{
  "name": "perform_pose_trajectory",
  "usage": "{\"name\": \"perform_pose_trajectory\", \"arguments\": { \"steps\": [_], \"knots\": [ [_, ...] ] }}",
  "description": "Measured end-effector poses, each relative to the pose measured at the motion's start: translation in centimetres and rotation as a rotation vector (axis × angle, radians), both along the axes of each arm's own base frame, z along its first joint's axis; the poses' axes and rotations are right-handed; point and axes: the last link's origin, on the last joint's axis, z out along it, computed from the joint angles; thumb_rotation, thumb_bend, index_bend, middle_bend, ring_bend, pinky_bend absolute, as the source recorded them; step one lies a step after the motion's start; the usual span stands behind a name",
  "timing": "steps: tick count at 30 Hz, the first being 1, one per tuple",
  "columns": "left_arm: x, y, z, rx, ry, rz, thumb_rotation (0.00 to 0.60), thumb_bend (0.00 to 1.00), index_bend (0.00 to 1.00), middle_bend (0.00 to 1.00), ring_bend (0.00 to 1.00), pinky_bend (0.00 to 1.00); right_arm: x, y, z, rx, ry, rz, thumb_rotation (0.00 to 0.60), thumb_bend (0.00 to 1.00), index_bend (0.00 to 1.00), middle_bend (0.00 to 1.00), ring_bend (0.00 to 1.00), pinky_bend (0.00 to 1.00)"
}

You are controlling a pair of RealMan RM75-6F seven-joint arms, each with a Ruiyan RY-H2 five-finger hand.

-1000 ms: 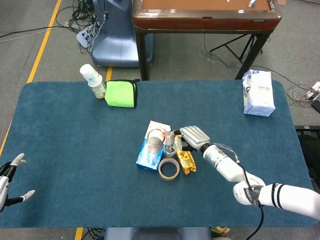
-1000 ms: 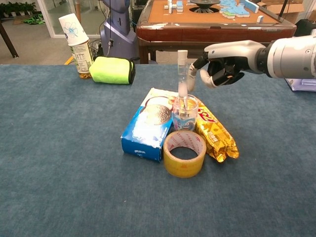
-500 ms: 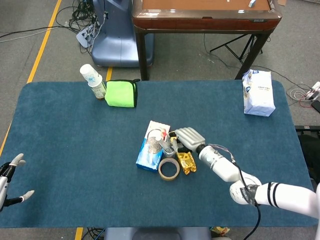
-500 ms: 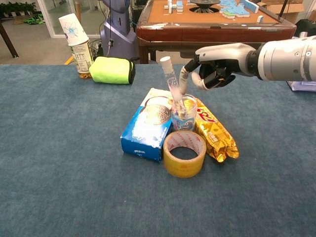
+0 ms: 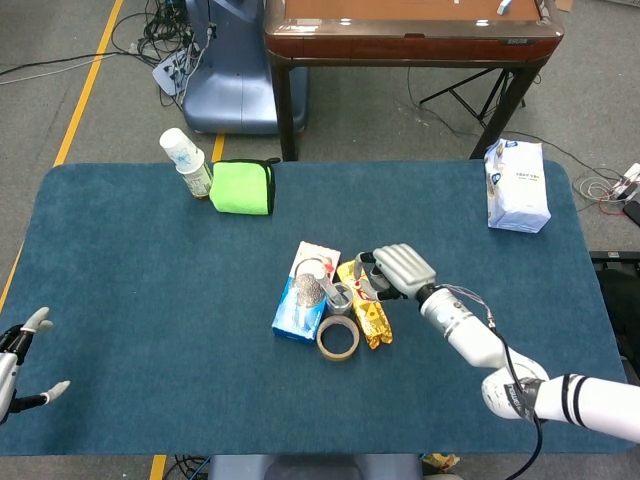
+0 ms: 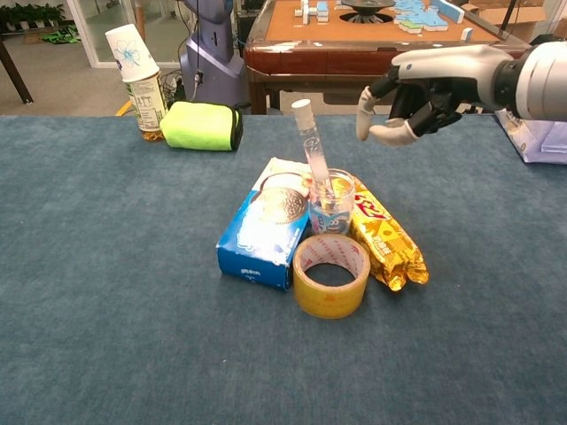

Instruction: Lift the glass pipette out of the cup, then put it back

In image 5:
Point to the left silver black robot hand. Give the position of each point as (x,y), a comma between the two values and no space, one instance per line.
(10,360)

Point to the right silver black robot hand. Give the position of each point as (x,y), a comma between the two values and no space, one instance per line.
(405,270)

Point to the clear glass test tube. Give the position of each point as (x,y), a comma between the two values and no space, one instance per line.
(327,286)

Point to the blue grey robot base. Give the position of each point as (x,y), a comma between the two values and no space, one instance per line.
(225,85)

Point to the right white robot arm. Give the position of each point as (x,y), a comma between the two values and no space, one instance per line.
(470,335)

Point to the yellow packing tape roll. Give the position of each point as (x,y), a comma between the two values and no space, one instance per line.
(319,340)

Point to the golden snack packet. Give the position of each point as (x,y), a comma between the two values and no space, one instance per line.
(372,320)

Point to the small clear glass jar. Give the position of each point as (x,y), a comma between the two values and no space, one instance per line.
(345,310)

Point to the blue cookie box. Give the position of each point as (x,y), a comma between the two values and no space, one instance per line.
(295,320)

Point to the white tissue pack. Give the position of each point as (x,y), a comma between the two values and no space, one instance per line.
(520,190)

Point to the blue table mat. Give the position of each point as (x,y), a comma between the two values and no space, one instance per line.
(150,275)

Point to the black tripod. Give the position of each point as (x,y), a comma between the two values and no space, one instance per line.
(466,103)

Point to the green folded microfibre cloth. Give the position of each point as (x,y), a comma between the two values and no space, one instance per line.
(237,187)

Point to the crumpled snack wrapper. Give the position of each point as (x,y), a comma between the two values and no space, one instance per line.
(440,461)

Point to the black equipment case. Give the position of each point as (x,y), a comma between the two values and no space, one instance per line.
(620,300)

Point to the brown mahjong table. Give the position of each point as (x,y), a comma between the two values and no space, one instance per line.
(400,47)

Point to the grey blue robot torso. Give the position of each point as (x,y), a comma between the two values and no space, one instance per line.
(300,467)

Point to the tea bottle with label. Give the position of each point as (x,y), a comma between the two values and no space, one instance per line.
(197,182)

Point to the black flat device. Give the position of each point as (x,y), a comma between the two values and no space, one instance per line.
(634,212)

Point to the white power strip with plugs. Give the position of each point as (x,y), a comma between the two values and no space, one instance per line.
(631,180)

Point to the white paper cup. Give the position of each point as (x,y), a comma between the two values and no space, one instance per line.
(177,147)

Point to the white blue mahjong tile row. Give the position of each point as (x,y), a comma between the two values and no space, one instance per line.
(504,6)

